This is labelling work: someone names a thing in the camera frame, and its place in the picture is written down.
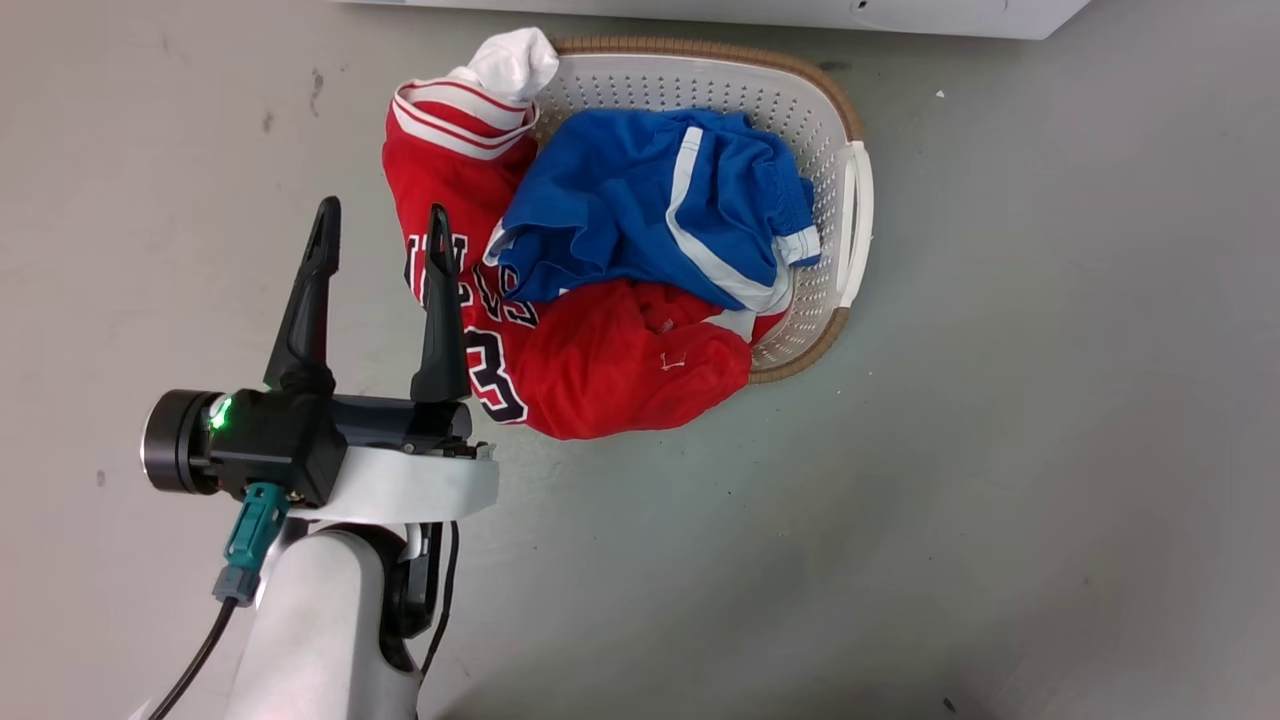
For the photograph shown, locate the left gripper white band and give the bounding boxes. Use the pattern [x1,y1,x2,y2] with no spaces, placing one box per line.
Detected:
[263,196,500,525]

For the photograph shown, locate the white washing machine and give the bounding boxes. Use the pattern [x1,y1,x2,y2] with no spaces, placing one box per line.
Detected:
[333,0,1093,42]

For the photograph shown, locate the red basketball jersey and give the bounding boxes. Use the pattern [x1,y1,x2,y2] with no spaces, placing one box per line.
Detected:
[381,77,791,442]

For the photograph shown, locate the blue shorts white stripes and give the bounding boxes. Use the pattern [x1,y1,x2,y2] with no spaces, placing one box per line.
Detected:
[483,107,824,317]

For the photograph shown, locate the white cloth garment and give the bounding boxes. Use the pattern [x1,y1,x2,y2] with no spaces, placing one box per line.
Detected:
[446,26,562,107]

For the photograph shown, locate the white plastic laundry basket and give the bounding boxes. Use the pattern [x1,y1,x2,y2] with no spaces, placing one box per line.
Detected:
[528,36,877,386]

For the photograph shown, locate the teal cable connector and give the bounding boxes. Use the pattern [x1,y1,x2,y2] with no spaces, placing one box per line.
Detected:
[211,482,292,609]

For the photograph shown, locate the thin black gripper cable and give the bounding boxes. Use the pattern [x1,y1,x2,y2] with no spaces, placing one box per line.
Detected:
[419,520,461,681]

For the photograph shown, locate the thin black camera cable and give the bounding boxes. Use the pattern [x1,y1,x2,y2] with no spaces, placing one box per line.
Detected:
[146,597,239,720]

